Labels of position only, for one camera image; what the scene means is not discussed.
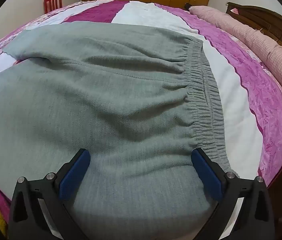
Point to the red wooden chair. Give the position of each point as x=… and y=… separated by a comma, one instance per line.
x=47, y=3

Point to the long pink checked pillow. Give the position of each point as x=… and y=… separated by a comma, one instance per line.
x=255, y=42

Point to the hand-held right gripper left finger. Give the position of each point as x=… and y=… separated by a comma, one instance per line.
x=74, y=177

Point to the grey fleece pants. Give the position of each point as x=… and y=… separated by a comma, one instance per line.
x=106, y=105

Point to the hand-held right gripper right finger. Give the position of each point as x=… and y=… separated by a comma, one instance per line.
x=207, y=177

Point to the dark wooden headboard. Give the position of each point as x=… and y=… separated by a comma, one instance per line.
x=268, y=17

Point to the small black object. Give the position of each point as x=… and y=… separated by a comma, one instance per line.
x=188, y=5

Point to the pink floral striped blanket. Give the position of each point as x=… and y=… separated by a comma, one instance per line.
x=230, y=100

